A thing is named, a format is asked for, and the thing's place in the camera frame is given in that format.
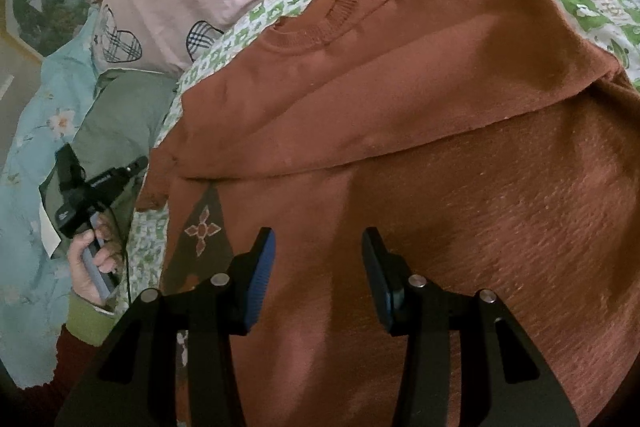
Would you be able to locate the grey-green pillow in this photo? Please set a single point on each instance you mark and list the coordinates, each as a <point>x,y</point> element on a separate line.
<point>125,117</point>

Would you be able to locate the person's left hand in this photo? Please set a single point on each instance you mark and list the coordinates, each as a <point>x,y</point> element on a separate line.
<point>82,272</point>

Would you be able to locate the person's left forearm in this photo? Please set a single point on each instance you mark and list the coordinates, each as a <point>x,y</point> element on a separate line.
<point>85,322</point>

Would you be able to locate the light blue floral sheet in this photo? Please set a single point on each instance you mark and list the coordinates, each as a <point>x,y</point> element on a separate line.
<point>30,147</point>

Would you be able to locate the rust brown sweater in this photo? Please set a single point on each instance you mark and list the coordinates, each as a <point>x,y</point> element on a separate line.
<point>400,107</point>

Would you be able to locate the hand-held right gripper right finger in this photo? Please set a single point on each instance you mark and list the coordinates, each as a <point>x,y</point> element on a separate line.
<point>384,302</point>

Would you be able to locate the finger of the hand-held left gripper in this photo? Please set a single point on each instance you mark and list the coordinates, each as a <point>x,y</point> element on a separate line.
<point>135,167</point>

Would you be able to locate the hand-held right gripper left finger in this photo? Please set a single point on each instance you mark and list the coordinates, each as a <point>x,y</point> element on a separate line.
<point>262,279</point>

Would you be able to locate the white paper sheet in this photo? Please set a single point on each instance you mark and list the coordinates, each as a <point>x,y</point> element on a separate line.
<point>49,232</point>

